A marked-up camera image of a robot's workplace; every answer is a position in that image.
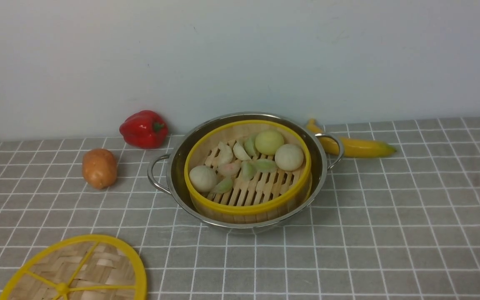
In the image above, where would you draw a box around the bamboo steamer basket yellow rim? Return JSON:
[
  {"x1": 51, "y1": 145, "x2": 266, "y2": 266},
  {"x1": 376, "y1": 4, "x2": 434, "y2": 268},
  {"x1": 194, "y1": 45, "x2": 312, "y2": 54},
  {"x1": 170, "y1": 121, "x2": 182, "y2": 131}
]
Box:
[{"x1": 184, "y1": 120, "x2": 313, "y2": 224}]

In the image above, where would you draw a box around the bamboo steamer lid yellow rim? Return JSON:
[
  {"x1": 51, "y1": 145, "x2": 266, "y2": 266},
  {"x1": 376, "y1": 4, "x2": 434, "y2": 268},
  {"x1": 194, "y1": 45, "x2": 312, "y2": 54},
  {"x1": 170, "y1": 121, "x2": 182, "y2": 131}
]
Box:
[{"x1": 0, "y1": 234, "x2": 148, "y2": 300}]

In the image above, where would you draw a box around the stainless steel pot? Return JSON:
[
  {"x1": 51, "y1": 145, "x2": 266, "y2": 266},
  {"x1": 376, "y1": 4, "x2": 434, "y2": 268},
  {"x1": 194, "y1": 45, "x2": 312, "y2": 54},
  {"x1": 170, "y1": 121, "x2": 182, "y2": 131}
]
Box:
[{"x1": 147, "y1": 112, "x2": 344, "y2": 234}]

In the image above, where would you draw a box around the white dumpling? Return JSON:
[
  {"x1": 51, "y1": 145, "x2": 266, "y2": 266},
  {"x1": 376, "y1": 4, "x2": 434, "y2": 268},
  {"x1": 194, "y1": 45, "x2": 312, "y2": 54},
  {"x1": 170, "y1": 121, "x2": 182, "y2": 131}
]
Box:
[{"x1": 217, "y1": 142, "x2": 234, "y2": 166}]

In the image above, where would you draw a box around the pale green dumpling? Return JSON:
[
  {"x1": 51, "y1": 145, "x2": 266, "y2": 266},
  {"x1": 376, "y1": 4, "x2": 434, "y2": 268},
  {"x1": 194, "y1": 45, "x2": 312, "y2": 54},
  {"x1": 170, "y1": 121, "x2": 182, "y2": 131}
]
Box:
[{"x1": 241, "y1": 161, "x2": 257, "y2": 182}]

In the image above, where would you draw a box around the round yellowish bun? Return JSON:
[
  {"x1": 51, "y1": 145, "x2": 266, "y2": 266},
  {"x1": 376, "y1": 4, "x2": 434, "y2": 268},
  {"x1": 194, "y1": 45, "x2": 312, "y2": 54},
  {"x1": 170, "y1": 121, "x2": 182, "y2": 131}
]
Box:
[{"x1": 255, "y1": 130, "x2": 285, "y2": 156}]

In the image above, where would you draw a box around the round white bun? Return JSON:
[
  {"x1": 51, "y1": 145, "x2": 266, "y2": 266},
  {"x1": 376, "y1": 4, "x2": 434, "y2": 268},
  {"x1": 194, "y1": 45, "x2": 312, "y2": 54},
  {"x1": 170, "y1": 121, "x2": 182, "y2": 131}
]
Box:
[{"x1": 189, "y1": 165, "x2": 218, "y2": 193}]

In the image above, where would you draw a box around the round cream bun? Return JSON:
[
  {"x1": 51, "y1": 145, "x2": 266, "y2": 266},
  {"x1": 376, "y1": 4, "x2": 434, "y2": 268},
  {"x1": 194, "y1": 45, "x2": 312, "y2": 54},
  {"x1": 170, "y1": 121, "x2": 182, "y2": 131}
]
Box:
[{"x1": 274, "y1": 144, "x2": 305, "y2": 171}]

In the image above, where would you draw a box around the red bell pepper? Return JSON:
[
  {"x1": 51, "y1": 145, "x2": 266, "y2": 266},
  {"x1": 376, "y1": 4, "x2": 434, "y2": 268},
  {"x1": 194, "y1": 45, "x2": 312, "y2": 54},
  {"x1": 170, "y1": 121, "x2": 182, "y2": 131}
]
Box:
[{"x1": 119, "y1": 110, "x2": 169, "y2": 150}]

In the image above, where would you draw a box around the yellow banana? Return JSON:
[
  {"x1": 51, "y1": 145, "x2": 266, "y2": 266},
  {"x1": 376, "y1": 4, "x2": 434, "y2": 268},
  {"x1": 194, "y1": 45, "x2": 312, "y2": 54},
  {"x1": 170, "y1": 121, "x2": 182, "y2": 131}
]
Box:
[{"x1": 320, "y1": 136, "x2": 398, "y2": 159}]

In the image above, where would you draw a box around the brown potato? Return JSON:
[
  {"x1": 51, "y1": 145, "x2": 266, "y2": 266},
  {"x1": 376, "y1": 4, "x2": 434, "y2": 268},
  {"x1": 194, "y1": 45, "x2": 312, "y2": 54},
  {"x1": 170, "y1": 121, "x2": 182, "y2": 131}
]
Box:
[{"x1": 82, "y1": 148, "x2": 118, "y2": 190}]

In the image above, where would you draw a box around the grey checkered tablecloth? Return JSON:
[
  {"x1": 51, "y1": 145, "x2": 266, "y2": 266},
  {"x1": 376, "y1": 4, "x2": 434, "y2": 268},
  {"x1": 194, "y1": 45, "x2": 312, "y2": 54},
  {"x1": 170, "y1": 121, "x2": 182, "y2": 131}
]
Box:
[{"x1": 0, "y1": 117, "x2": 480, "y2": 300}]

